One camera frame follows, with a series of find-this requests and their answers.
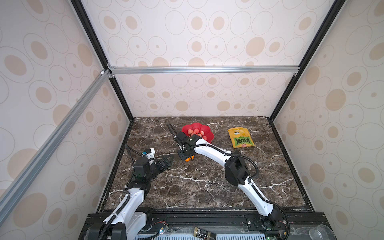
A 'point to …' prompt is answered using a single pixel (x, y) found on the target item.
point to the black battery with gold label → (204, 234)
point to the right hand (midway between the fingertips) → (188, 153)
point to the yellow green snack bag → (240, 137)
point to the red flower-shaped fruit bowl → (208, 134)
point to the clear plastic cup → (322, 232)
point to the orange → (187, 159)
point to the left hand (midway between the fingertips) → (173, 158)
